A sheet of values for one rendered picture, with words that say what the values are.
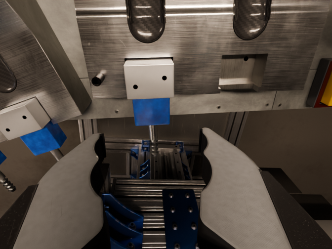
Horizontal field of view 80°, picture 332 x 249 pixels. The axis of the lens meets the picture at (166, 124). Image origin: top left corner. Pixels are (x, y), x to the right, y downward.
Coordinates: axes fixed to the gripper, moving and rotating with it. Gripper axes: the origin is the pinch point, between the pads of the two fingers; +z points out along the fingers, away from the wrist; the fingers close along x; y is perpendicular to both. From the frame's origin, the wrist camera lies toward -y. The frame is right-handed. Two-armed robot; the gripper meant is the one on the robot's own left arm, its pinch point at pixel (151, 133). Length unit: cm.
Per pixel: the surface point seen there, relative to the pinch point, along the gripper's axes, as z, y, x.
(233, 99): 21.0, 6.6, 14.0
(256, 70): 13.8, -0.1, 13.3
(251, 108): 21.0, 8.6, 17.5
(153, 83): 9.3, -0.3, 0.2
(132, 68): 9.3, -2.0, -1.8
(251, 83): 13.6, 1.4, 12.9
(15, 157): 101, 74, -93
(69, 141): 101, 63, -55
